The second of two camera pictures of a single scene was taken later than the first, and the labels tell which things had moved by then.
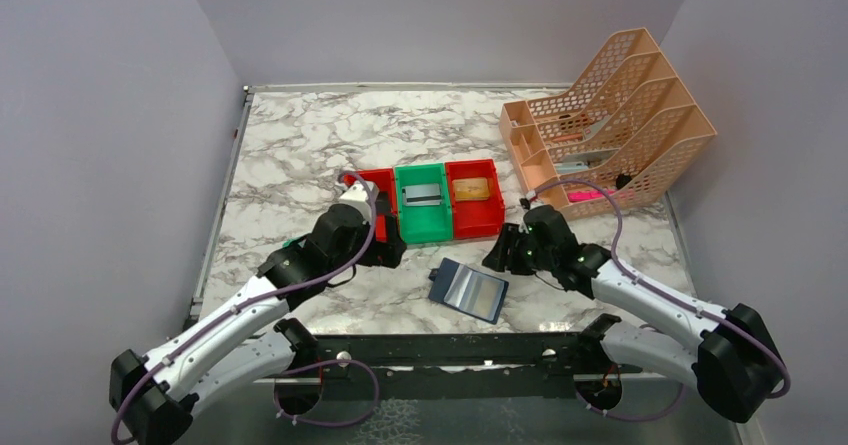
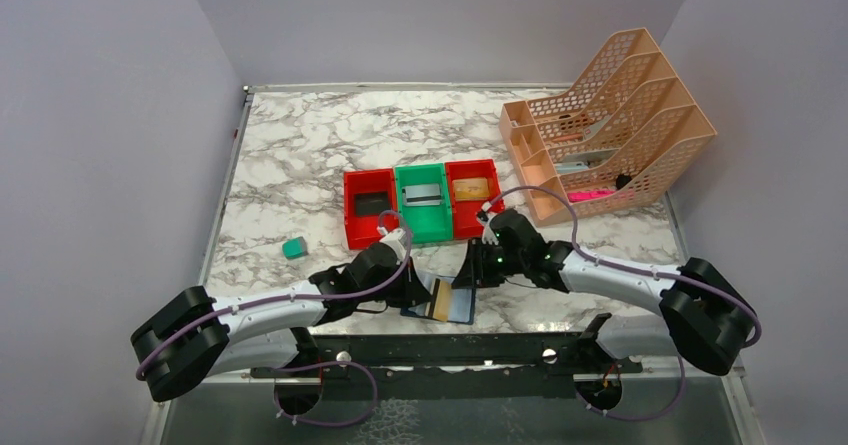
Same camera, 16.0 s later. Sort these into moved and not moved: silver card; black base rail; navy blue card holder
Moved: navy blue card holder
Not moved: black base rail; silver card
